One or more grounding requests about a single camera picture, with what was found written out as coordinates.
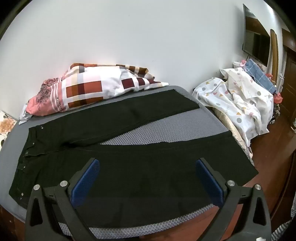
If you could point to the patchwork red white pillow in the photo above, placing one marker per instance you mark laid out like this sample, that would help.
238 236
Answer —
92 88

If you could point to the wooden plank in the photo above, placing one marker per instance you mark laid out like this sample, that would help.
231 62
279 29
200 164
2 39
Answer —
274 53

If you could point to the wall-mounted television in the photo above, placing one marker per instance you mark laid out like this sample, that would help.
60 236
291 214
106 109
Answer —
256 44

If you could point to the grey mesh mattress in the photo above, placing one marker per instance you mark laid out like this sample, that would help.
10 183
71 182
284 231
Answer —
175 129

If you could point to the beige blanket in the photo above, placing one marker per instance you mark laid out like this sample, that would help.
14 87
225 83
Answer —
229 122

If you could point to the dark wooden wardrobe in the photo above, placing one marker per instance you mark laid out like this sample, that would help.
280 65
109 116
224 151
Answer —
289 81

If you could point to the floral pillow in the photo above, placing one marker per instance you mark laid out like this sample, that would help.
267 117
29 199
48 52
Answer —
7 126

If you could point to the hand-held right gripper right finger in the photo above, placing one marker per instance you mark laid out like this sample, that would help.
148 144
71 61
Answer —
209 184

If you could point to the white cup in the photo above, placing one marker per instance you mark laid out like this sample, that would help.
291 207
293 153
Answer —
236 64

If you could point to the blue checked cloth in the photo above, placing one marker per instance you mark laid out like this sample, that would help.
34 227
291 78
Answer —
261 76

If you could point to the black pants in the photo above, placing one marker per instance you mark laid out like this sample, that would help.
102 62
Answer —
138 166

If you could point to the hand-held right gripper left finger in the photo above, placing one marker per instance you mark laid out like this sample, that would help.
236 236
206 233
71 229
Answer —
85 183

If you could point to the white striped cloth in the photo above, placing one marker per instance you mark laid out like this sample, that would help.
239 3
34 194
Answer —
281 230

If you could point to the red plastic item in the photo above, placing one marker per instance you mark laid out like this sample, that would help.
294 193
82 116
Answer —
277 98

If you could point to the white polka-dot sheet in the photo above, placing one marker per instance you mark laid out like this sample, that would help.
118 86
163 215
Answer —
240 102

